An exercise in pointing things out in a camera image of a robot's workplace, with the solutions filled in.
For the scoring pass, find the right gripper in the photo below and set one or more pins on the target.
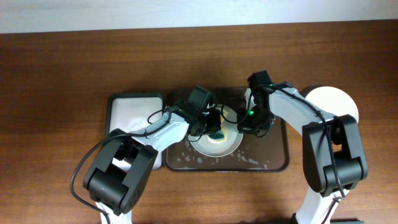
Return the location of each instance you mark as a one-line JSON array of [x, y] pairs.
[[245, 127]]

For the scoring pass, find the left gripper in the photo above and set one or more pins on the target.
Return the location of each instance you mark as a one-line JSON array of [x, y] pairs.
[[213, 115]]

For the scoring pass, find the green and yellow sponge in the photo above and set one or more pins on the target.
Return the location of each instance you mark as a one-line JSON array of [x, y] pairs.
[[217, 136]]

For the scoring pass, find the pale green plate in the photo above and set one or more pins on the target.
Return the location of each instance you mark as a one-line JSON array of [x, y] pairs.
[[218, 147]]

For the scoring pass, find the pink plate with red stain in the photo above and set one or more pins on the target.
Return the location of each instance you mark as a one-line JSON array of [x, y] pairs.
[[332, 100]]

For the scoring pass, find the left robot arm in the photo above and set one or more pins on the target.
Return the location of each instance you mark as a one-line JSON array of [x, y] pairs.
[[119, 173]]

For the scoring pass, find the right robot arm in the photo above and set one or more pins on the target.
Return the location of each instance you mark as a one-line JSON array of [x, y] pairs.
[[333, 154]]

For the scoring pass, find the brown plastic tray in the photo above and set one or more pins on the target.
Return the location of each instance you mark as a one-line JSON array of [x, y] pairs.
[[267, 154]]

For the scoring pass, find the black tray with white foam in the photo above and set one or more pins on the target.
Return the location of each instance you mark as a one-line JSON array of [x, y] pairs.
[[130, 111]]

